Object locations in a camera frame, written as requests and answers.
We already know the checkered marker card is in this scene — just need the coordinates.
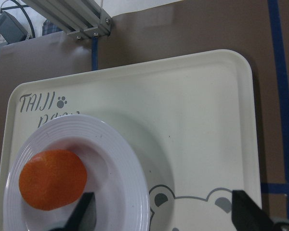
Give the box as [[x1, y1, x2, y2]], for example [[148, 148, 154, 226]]
[[42, 19, 62, 36]]

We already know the grey power brick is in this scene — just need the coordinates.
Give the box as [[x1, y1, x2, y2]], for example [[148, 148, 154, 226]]
[[0, 11, 28, 44]]

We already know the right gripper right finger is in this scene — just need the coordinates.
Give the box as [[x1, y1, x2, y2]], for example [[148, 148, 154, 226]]
[[231, 190, 274, 231]]

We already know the orange fruit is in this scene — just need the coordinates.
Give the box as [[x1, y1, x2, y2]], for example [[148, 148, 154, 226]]
[[19, 149, 87, 211]]

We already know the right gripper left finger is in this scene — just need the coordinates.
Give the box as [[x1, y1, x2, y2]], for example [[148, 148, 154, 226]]
[[63, 192, 97, 231]]

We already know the aluminium frame post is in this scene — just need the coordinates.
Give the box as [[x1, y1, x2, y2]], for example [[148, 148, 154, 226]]
[[24, 0, 112, 39]]

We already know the white ribbed plate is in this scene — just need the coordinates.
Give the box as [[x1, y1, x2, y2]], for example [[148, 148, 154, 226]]
[[3, 115, 150, 231]]

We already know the cream bear tray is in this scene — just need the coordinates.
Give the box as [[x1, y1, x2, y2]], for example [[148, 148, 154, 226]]
[[0, 50, 261, 231]]

